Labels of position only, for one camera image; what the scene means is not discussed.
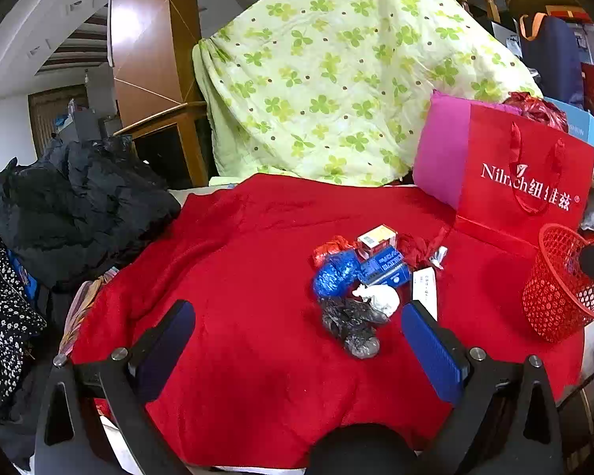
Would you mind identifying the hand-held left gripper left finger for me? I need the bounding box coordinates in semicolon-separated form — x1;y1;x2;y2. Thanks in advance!
34;299;197;475

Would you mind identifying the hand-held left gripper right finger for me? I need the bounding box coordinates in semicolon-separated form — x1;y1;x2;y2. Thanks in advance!
401;301;565;475

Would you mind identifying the red plastic mesh basket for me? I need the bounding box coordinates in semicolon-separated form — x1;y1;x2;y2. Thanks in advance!
522;224;594;343

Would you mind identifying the white paper strip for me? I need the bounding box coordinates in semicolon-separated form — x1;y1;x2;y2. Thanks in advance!
410;268;439;322

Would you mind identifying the white tissue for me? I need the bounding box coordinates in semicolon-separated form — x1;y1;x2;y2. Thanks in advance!
351;284;401;325

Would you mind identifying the black plastic bag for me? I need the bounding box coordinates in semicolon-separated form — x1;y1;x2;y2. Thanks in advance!
319;297;392;359

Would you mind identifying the blue and white carton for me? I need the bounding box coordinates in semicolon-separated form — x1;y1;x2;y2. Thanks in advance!
357;247;411;289

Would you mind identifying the yellow candy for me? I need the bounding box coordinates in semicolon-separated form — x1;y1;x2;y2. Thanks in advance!
396;228;451;270

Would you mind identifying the orange white medicine box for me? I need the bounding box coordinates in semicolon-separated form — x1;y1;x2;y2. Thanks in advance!
356;225;397;260

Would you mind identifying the blue foil wrapper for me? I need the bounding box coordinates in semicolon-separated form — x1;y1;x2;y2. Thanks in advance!
311;251;362;300

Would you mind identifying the red wrapper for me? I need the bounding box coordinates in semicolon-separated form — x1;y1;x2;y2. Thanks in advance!
312;235;360;268

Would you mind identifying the red blanket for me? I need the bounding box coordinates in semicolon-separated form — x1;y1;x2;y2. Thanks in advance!
69;173;587;471

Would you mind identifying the pink striped cloth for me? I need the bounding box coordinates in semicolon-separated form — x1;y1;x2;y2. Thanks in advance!
62;267;122;357

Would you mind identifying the light blue cardboard box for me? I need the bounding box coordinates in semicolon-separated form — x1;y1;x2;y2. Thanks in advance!
544;98;594;146

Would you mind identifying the red paper gift bag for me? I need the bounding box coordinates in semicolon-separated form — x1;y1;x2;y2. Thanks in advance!
454;104;594;258

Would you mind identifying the black puffer jacket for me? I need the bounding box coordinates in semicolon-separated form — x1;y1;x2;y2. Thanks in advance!
0;136;181;293

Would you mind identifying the red plastic bag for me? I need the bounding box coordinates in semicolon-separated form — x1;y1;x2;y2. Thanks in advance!
502;91;567;132

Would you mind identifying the black white floral cloth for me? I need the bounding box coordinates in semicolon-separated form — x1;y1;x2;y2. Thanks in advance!
0;193;48;411

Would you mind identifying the pink pillow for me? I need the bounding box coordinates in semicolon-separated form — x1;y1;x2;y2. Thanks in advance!
412;90;520;209

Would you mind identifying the grey metal cabinet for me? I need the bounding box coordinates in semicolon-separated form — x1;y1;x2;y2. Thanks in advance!
54;104;114;144

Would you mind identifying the wooden lattice door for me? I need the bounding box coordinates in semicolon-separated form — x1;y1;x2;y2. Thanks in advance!
28;86;90;159

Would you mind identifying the green clover print quilt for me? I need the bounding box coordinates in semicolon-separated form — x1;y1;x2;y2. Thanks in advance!
192;0;545;188

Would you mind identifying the wooden pillar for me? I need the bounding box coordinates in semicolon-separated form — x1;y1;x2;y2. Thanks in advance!
110;0;209;189

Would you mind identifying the navy bag with orange strap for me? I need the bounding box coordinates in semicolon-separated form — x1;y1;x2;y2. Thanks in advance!
519;14;585;107

